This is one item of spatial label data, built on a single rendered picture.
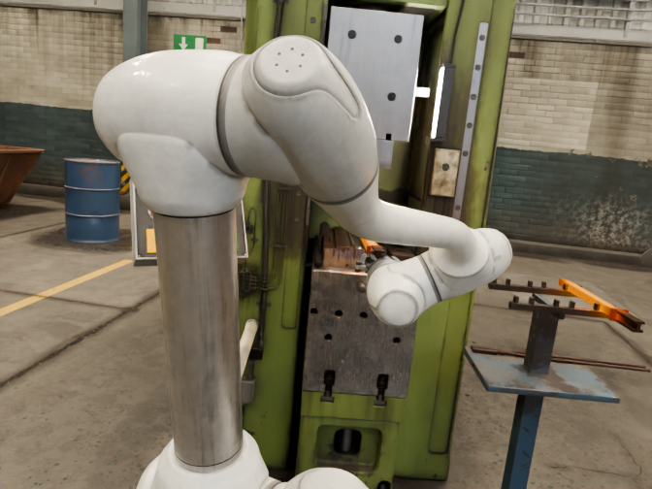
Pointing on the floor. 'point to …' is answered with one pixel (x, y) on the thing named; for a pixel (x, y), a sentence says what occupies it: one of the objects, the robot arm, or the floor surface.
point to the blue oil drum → (92, 200)
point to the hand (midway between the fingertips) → (376, 255)
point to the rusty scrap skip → (15, 169)
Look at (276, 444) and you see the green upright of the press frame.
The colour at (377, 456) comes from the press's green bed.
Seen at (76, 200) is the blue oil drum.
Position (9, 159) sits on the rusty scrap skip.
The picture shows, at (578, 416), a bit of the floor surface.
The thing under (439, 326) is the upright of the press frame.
